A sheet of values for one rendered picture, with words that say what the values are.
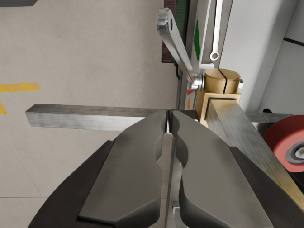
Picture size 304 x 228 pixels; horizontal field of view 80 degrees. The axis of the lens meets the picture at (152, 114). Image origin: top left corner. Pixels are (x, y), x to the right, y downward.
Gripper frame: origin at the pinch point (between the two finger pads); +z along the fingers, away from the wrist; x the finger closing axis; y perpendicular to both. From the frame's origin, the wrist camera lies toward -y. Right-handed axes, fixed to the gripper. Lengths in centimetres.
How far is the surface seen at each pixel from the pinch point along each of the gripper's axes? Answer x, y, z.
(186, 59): 1.5, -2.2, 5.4
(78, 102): -58, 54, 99
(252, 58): 22.0, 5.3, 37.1
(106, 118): -9.1, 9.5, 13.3
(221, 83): 7.3, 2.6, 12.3
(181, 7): 2.5, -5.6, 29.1
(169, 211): 5, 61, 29
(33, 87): -87, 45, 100
